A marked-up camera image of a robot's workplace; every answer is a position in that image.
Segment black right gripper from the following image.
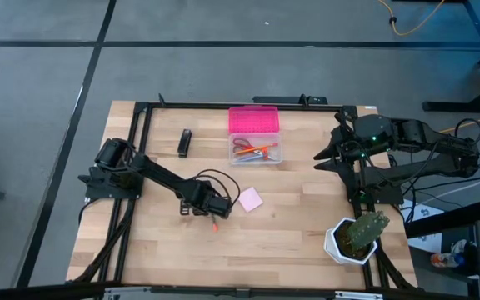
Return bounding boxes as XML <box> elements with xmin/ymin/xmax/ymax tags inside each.
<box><xmin>312</xmin><ymin>111</ymin><xmax>364</xmax><ymax>172</ymax></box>

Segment red handled scissors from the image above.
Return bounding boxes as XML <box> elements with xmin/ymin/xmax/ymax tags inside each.
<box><xmin>232</xmin><ymin>137</ymin><xmax>271</xmax><ymax>162</ymax></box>

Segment pink sticky note pad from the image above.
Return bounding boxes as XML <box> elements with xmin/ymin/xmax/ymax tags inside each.
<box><xmin>237</xmin><ymin>186</ymin><xmax>265</xmax><ymax>214</ymax></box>

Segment blue pen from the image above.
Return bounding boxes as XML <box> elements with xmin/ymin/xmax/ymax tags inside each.
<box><xmin>235</xmin><ymin>152</ymin><xmax>263</xmax><ymax>163</ymax></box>

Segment clear plastic pencil box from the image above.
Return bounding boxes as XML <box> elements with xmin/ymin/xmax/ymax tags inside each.
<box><xmin>227</xmin><ymin>132</ymin><xmax>284</xmax><ymax>166</ymax></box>

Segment black stapler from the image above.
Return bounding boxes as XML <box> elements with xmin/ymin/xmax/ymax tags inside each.
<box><xmin>177</xmin><ymin>128</ymin><xmax>193</xmax><ymax>159</ymax></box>

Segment orange pencil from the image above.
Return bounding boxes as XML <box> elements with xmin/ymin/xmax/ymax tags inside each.
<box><xmin>234</xmin><ymin>142</ymin><xmax>280</xmax><ymax>156</ymax></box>

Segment green cactus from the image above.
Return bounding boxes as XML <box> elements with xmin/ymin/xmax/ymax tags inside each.
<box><xmin>344</xmin><ymin>209</ymin><xmax>392</xmax><ymax>252</ymax></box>

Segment pink pencil box lid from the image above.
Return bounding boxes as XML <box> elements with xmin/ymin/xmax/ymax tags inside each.
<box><xmin>227</xmin><ymin>105</ymin><xmax>281</xmax><ymax>135</ymax></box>

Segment cactus in white pot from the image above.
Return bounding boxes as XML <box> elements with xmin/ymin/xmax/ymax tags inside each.
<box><xmin>323</xmin><ymin>216</ymin><xmax>380</xmax><ymax>267</ymax></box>

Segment white printed paper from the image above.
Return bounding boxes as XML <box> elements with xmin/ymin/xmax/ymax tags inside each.
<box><xmin>401</xmin><ymin>198</ymin><xmax>446</xmax><ymax>254</ymax></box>

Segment black desk foot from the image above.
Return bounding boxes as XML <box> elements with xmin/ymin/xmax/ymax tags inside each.
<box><xmin>422</xmin><ymin>73</ymin><xmax>480</xmax><ymax>114</ymax></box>

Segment orange and white bottle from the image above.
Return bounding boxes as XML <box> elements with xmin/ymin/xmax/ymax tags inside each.
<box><xmin>429</xmin><ymin>238</ymin><xmax>469</xmax><ymax>269</ymax></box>

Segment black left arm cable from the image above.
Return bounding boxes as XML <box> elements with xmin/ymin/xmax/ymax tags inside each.
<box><xmin>192</xmin><ymin>167</ymin><xmax>242</xmax><ymax>208</ymax></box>

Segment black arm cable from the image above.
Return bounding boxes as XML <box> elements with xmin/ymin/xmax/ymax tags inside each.
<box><xmin>453</xmin><ymin>117</ymin><xmax>480</xmax><ymax>146</ymax></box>
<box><xmin>192</xmin><ymin>167</ymin><xmax>242</xmax><ymax>208</ymax></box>

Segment black bracket bar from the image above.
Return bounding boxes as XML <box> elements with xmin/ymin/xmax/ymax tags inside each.
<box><xmin>252</xmin><ymin>94</ymin><xmax>329</xmax><ymax>106</ymax></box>

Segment black metal table frame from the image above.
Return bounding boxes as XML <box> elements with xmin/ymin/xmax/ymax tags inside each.
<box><xmin>67</xmin><ymin>93</ymin><xmax>423</xmax><ymax>293</ymax></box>

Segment black cable bundle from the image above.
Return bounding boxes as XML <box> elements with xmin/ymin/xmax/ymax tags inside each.
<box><xmin>72</xmin><ymin>198</ymin><xmax>136</xmax><ymax>285</ymax></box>
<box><xmin>372</xmin><ymin>244</ymin><xmax>418</xmax><ymax>292</ymax></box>

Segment white cable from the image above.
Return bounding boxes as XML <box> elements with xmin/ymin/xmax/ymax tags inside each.
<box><xmin>405</xmin><ymin>167</ymin><xmax>480</xmax><ymax>210</ymax></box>

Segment yellow cable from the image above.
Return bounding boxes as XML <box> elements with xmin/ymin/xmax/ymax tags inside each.
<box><xmin>376</xmin><ymin>0</ymin><xmax>448</xmax><ymax>38</ymax></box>

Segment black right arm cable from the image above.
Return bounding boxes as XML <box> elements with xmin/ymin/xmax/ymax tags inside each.
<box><xmin>453</xmin><ymin>117</ymin><xmax>480</xmax><ymax>146</ymax></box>

